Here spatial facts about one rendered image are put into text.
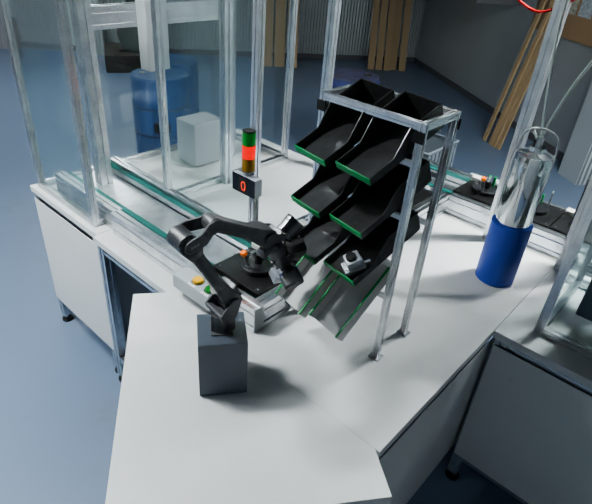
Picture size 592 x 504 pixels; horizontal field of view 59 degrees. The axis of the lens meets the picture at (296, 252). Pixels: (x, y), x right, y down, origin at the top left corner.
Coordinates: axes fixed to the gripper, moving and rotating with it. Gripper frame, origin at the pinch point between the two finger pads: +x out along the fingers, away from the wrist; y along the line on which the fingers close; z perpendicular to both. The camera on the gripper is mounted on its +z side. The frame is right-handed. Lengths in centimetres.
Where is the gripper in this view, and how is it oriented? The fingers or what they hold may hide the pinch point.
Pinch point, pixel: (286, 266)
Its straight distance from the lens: 161.4
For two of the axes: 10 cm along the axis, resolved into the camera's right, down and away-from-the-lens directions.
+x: 2.5, 3.9, 8.9
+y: -4.0, -7.9, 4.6
